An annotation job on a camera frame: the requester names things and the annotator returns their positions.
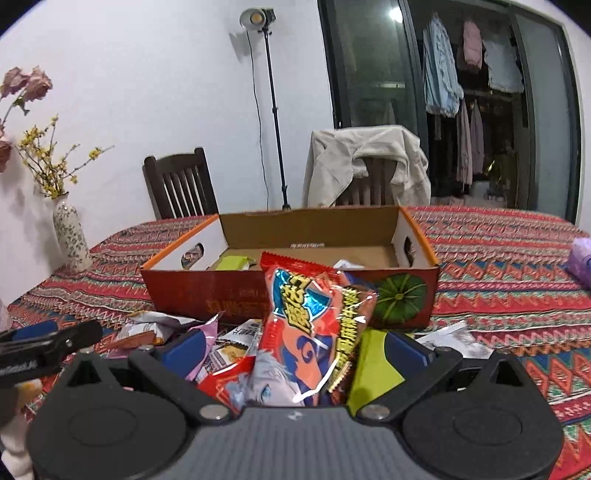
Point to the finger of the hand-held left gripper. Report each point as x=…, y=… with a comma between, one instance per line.
x=69, y=337

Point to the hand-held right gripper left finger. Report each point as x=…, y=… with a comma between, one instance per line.
x=183, y=351

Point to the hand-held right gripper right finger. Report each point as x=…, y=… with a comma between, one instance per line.
x=411, y=353

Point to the white grey snack packet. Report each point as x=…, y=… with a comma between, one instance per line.
x=452, y=339

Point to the lime green snack packet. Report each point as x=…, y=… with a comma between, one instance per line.
x=369, y=369

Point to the orange cardboard box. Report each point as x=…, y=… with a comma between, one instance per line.
x=207, y=295

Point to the red snack packet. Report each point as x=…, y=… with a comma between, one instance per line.
x=226, y=385
x=304, y=341

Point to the pink snack packet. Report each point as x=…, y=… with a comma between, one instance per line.
x=205, y=344

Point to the cracker snack packet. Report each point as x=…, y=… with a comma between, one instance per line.
x=240, y=341
x=147, y=325

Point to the floral ceramic vase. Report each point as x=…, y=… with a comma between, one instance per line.
x=71, y=235

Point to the small green snack packet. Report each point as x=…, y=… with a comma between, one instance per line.
x=235, y=263

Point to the red patterned tablecloth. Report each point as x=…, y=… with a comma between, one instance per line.
x=508, y=277

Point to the dark wooden chair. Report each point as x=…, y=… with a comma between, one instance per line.
x=178, y=184

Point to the brown wooden chair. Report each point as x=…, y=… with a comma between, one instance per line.
x=369, y=184

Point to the yellow flower branches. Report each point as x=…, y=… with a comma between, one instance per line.
x=51, y=161

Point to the purple tissue pack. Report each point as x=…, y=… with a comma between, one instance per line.
x=582, y=261

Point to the beige jacket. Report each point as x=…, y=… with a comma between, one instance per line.
x=337, y=161

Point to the long pink hanging clothes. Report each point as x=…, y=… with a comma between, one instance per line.
x=466, y=143

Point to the black light stand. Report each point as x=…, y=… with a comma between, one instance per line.
x=276, y=115

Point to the dried pink roses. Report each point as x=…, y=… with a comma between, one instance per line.
x=27, y=83

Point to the light blue hanging shirt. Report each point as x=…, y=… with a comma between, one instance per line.
x=438, y=69

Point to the wardrobe with hanging clothes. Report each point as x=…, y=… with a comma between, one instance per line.
x=369, y=69

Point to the pale blue hanging garment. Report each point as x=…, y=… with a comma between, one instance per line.
x=503, y=64

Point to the pink hanging top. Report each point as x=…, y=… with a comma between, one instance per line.
x=473, y=46

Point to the studio light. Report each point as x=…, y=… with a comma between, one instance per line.
x=255, y=19

